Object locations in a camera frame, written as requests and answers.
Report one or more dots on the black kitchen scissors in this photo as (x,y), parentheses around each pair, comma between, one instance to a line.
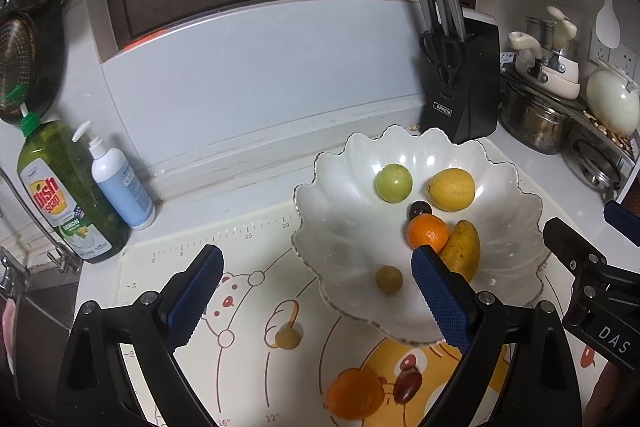
(442,54)

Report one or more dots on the dark plum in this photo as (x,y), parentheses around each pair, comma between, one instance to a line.
(419,208)

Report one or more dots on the orange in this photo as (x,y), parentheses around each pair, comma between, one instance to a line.
(355,394)
(427,232)

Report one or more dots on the dark sink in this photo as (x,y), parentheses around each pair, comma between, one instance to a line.
(42,307)

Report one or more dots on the white rice paddle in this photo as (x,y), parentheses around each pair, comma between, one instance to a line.
(607,24)

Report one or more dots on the large steel stockpot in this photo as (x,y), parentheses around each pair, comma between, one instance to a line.
(532,124)

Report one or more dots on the round mesh strainer pan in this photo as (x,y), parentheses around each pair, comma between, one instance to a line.
(15,62)

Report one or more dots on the white wall socket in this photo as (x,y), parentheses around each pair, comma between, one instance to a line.
(629,56)
(606,53)

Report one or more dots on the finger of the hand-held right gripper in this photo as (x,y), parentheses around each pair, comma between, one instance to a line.
(622,219)
(565,239)

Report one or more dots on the round green fruit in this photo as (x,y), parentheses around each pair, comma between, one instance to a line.
(394,182)

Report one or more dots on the yellow spotted mango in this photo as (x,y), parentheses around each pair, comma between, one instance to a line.
(462,249)

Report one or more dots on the cream bear print baking mat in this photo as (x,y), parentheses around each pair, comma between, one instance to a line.
(240,254)

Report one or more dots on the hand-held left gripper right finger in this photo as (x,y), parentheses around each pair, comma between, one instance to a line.
(442,302)

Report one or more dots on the yellow lemon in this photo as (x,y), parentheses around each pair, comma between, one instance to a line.
(450,189)

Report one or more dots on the metal shelf rack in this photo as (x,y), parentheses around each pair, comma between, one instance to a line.
(580,117)

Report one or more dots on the white scalloped bowl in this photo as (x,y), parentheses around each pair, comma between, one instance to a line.
(350,227)

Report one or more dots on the pink cloth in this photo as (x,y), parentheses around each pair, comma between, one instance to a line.
(7,322)

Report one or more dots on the white pump bottle blue label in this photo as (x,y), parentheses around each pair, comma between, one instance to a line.
(122,187)

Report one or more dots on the small brown longan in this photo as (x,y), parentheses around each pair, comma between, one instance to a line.
(389,280)
(289,337)

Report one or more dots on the green dish soap bottle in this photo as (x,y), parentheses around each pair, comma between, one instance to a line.
(70,192)

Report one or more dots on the black knife block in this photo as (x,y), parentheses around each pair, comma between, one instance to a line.
(470,97)

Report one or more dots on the red date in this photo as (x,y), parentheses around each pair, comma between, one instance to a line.
(407,388)

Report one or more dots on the wooden trivet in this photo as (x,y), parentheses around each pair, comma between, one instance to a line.
(612,134)

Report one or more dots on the white ceramic pot with lid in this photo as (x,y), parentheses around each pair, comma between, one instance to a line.
(610,97)

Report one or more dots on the metal faucet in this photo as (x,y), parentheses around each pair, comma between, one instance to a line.
(37,222)

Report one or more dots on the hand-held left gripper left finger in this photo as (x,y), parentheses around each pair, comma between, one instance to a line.
(195,297)

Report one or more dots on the steel pan lid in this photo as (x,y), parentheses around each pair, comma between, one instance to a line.
(597,162)

